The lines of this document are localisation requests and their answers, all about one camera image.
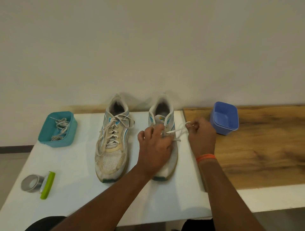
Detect person's right hand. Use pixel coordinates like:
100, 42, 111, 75
186, 117, 217, 159

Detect person's left hand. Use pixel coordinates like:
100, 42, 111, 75
137, 123, 174, 179

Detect worn white sneaker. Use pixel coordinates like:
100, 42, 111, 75
147, 95, 179, 182
95, 94, 135, 184

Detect person's right forearm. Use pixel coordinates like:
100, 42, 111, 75
198, 158, 265, 231

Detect person's left forearm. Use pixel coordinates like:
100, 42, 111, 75
51, 166, 155, 231

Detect orange thread wristband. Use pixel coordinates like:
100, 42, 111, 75
196, 154, 217, 164

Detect blue plastic container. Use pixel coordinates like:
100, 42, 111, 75
209, 102, 240, 136

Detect green utility cutter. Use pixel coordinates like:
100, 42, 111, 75
39, 171, 56, 200

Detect teal plastic container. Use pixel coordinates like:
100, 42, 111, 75
38, 111, 78, 148

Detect black trousers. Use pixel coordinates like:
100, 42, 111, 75
25, 216, 216, 231

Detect grey tape roll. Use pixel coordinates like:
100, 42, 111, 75
21, 174, 45, 193

